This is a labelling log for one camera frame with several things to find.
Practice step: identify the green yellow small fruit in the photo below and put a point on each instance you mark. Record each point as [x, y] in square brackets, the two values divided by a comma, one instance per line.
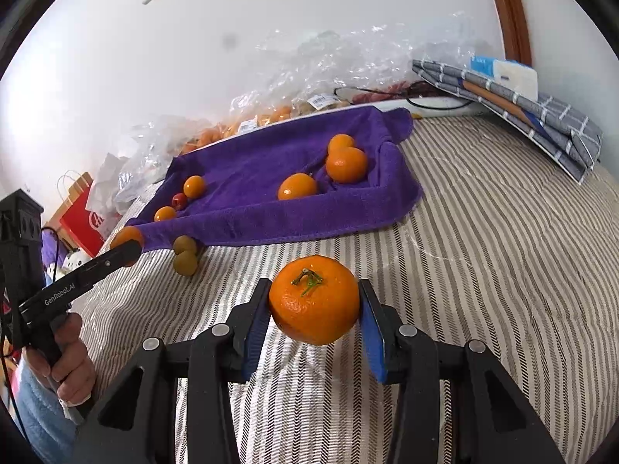
[184, 244]

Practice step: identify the clear plastic bag left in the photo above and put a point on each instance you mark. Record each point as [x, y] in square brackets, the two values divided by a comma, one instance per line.
[158, 142]

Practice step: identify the large round mandarin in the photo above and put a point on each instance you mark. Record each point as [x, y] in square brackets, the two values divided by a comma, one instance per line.
[347, 165]

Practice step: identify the purple towel covered tray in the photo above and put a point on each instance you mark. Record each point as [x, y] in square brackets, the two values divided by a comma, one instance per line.
[243, 174]

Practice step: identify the clear crumpled plastic bag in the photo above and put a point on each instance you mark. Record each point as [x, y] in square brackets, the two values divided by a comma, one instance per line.
[288, 66]

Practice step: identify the oval orange kumquat fruit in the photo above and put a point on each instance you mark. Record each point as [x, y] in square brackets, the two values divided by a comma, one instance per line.
[339, 142]

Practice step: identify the mandarin with green stem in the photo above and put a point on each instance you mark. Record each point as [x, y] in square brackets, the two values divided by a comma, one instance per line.
[315, 300]

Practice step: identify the brown wooden door frame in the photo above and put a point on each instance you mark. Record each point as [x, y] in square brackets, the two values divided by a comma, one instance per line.
[514, 29]

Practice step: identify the grey checked folded cloth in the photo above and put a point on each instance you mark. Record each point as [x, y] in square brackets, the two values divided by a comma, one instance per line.
[570, 138]

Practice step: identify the person's left hand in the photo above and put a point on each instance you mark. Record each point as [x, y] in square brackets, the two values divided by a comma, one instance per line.
[73, 372]

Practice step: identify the small red fruit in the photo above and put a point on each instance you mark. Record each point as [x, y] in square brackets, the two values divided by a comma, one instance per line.
[179, 202]

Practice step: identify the small orange mandarin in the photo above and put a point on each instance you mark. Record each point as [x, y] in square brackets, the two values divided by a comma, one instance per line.
[133, 236]

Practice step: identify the oval orange citrus fruit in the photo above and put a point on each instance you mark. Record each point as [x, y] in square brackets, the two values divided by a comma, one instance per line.
[298, 185]

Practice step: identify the white plastic bag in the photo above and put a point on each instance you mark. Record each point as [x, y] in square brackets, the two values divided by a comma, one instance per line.
[105, 186]

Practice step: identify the bag of orange kumquats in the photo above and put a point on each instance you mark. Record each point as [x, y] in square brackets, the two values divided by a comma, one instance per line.
[222, 131]

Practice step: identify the brown paper shopping bag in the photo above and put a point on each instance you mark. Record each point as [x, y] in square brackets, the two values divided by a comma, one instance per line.
[70, 186]

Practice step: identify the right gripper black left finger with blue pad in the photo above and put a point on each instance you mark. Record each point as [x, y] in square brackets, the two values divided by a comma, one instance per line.
[134, 420]

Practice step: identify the bag of brown fruits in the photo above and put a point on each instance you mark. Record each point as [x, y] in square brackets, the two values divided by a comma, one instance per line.
[317, 103]

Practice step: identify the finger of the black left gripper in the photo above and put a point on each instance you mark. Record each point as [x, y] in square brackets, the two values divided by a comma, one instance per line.
[82, 279]

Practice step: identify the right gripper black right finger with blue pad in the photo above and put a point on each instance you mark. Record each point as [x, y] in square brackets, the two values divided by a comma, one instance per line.
[492, 420]

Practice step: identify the red paper shopping bag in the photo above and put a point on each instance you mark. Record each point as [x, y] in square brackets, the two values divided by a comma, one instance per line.
[88, 229]

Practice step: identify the small orange kumquat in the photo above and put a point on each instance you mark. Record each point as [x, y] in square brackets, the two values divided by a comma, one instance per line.
[194, 187]

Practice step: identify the blue white tissue box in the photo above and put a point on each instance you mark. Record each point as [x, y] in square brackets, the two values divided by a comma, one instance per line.
[518, 77]

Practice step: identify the small orange citrus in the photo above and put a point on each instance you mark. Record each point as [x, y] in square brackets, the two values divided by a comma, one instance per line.
[164, 213]

